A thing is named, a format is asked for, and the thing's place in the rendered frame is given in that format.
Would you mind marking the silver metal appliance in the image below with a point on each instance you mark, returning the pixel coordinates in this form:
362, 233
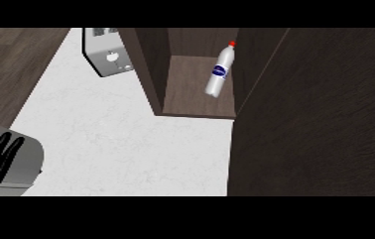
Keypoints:
107, 56

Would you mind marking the dark brown wooden cabinet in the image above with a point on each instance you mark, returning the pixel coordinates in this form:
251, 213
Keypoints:
195, 94

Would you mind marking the silver toaster with black slots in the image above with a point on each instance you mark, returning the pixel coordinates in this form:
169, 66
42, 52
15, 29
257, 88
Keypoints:
23, 165

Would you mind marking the white plastic water bottle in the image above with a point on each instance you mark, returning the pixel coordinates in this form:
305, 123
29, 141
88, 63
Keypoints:
217, 73

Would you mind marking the dark brown cabinet door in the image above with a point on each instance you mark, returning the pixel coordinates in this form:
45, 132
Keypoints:
312, 117

